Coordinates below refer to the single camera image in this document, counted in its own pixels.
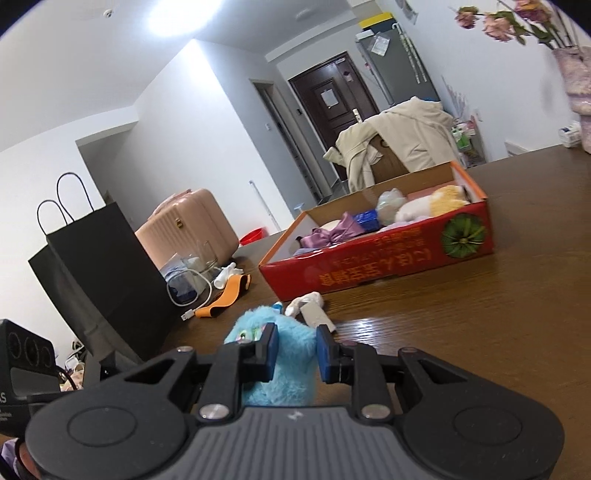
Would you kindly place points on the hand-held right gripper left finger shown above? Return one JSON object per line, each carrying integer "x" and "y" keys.
{"x": 270, "y": 353}

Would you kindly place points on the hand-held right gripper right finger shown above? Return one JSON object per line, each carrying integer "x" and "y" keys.
{"x": 325, "y": 355}

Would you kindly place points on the turquoise plush toy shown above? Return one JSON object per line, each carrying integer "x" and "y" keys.
{"x": 286, "y": 374}

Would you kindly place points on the white sock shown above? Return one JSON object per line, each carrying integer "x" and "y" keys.
{"x": 302, "y": 303}

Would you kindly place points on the red cardboard box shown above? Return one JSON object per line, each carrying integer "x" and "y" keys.
{"x": 392, "y": 263}

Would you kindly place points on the purple fabric piece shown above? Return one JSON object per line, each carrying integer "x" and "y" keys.
{"x": 337, "y": 230}

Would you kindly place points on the yellow and white plush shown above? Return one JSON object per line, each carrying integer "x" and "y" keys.
{"x": 429, "y": 205}

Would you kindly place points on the person's left forearm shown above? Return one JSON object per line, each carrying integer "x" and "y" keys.
{"x": 11, "y": 461}

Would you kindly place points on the white tube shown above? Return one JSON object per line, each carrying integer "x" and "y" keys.
{"x": 225, "y": 276}

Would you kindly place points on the red basin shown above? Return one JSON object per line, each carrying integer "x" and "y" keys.
{"x": 253, "y": 236}

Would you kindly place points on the black paper bag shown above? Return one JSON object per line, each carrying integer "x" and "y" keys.
{"x": 106, "y": 277}

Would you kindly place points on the white mop pole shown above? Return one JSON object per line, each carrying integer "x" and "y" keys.
{"x": 264, "y": 207}

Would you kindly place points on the pink suitcase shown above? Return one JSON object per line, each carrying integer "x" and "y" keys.
{"x": 189, "y": 226}

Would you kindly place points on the brown chair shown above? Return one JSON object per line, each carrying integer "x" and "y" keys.
{"x": 390, "y": 159}

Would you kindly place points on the beige coat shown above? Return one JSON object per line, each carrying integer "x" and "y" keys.
{"x": 415, "y": 134}

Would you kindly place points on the cluttered storage rack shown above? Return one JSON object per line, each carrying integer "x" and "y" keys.
{"x": 467, "y": 141}

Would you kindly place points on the dark brown entrance door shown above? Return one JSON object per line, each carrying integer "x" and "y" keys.
{"x": 330, "y": 97}

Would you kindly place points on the grey refrigerator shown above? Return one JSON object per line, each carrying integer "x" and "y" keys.
{"x": 397, "y": 69}

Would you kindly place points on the clear bag on refrigerator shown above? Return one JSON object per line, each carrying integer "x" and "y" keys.
{"x": 379, "y": 45}

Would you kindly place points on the small white packet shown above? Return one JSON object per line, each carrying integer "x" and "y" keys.
{"x": 570, "y": 134}

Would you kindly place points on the yellow box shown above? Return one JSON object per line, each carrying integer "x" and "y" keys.
{"x": 375, "y": 21}

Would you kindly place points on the bright ceiling lamp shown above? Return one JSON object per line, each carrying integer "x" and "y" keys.
{"x": 182, "y": 16}

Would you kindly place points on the pink textured vase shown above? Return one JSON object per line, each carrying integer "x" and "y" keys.
{"x": 577, "y": 92}

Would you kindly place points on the pink artificial flowers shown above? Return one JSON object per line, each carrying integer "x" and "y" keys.
{"x": 503, "y": 21}

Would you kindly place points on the interior door frame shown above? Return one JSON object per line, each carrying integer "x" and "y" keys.
{"x": 286, "y": 138}

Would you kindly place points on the wall poster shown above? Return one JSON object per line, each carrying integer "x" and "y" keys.
{"x": 410, "y": 9}

